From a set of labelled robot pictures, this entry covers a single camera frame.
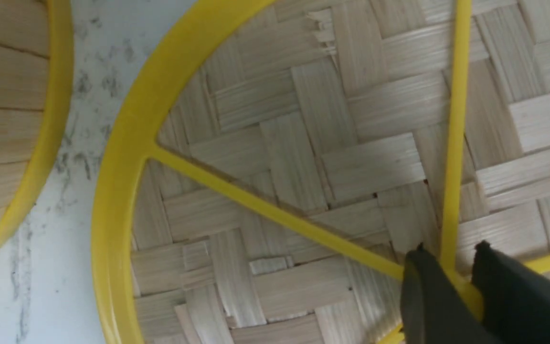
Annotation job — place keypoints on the yellow rimmed woven steamer lid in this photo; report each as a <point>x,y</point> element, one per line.
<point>276,159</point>

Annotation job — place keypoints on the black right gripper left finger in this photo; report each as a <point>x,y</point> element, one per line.
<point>432,311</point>

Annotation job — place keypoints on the yellow rimmed bamboo steamer basket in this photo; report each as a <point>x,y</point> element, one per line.
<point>36,78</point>

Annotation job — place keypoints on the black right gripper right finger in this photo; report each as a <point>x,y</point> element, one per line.
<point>516,300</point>

